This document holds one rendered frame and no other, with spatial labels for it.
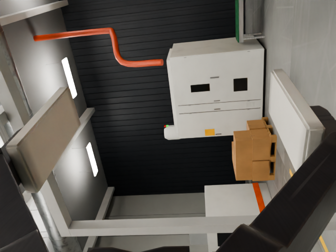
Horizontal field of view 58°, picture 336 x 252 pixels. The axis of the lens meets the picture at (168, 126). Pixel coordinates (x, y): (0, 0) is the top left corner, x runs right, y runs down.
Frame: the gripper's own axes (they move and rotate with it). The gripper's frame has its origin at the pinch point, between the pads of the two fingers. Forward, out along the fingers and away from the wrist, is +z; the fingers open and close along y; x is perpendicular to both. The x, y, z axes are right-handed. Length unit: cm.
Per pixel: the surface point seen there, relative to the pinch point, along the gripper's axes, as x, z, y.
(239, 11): -138, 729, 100
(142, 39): -260, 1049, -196
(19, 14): -91, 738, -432
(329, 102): -179, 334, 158
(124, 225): -241, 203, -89
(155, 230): -246, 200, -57
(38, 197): -402, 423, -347
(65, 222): -231, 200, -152
